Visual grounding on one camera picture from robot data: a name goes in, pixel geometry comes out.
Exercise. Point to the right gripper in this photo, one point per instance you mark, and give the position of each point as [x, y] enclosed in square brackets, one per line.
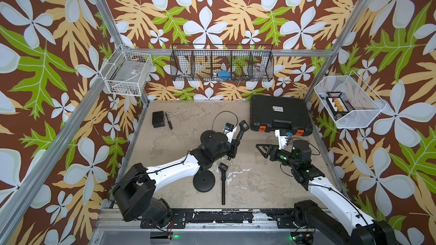
[273, 150]

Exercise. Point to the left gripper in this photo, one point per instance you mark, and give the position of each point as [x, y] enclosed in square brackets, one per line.
[234, 146]

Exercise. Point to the black round stand base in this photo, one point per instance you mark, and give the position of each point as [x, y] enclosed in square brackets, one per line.
[205, 136]

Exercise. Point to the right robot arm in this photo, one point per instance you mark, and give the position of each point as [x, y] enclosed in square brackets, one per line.
[345, 224]

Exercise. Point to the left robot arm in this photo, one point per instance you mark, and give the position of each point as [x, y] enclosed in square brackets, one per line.
[134, 192]

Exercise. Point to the black plastic tool case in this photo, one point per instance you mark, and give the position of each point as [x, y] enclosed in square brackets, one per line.
[269, 113]

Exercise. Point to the blue object in basket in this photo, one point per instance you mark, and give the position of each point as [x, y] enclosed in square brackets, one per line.
[224, 75]

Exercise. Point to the small ratchet screwdriver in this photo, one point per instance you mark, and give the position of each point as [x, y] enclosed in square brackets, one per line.
[167, 115]

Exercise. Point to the screw bit box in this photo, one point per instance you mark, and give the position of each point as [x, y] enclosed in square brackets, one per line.
[338, 104]

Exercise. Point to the small black box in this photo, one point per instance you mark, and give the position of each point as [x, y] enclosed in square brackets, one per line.
[158, 119]

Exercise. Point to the white mesh basket right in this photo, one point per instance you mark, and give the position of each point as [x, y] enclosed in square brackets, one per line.
[368, 105]

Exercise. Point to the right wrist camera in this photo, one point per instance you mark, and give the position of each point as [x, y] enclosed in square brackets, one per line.
[284, 137]

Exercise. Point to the black wire basket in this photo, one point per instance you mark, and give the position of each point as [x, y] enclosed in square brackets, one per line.
[203, 62]

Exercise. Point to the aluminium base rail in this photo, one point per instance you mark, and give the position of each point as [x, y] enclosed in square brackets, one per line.
[276, 226]

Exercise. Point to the white wire basket left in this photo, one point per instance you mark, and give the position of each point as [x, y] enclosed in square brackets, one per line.
[126, 72]

